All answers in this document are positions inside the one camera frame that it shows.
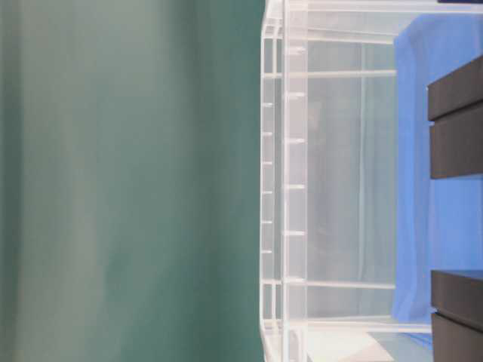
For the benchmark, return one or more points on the blue cloth liner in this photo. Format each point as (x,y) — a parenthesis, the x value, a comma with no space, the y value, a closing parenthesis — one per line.
(439,222)

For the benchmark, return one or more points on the black box D435i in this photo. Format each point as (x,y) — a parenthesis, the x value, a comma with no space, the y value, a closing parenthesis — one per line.
(456,297)

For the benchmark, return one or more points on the black box D415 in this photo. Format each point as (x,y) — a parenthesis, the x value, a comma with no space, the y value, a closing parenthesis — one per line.
(455,110)

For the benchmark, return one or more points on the clear plastic storage case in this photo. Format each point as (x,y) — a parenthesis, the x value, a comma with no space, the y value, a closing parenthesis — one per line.
(328,180)

